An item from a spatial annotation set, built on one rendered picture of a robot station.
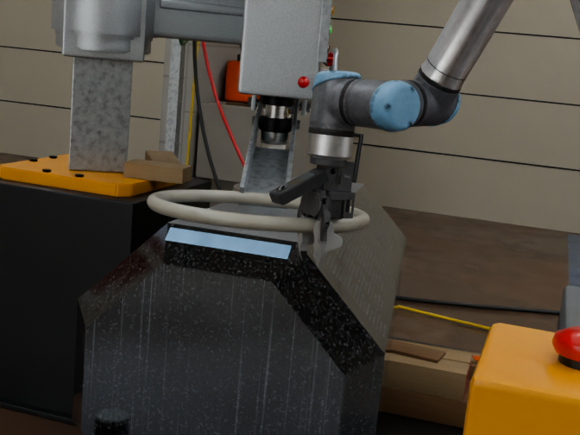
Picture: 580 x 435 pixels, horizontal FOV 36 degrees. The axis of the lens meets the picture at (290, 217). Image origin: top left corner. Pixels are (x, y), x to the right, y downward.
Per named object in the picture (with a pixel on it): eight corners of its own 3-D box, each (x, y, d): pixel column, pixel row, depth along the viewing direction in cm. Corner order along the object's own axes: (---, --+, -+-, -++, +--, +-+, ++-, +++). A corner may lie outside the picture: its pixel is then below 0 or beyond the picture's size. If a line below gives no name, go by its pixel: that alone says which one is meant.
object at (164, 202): (165, 195, 219) (166, 183, 219) (362, 213, 219) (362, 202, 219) (125, 218, 171) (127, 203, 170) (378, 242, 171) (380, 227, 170)
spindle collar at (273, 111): (259, 139, 264) (267, 34, 258) (290, 141, 264) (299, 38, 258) (256, 143, 252) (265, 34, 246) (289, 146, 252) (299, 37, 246)
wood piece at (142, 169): (123, 177, 287) (123, 161, 286) (133, 173, 296) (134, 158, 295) (182, 184, 284) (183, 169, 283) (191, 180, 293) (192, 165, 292)
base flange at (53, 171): (-9, 177, 287) (-9, 162, 286) (73, 163, 333) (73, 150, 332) (126, 198, 273) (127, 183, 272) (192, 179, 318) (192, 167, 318)
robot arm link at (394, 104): (430, 80, 164) (379, 77, 173) (390, 81, 156) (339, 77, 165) (426, 131, 166) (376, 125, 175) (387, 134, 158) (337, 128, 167)
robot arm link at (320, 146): (323, 135, 168) (298, 130, 176) (320, 160, 168) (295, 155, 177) (362, 138, 172) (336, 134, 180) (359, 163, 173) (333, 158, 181)
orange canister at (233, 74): (215, 105, 562) (218, 53, 556) (242, 102, 610) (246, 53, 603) (247, 109, 556) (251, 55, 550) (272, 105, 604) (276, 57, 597)
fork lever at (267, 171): (249, 105, 279) (249, 90, 276) (309, 110, 279) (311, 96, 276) (223, 204, 218) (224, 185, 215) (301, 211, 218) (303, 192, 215)
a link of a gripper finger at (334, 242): (346, 266, 174) (345, 219, 174) (320, 266, 171) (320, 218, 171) (337, 266, 176) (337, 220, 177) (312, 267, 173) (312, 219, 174)
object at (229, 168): (190, 240, 552) (199, 102, 535) (257, 209, 674) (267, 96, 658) (284, 255, 535) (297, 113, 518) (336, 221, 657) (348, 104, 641)
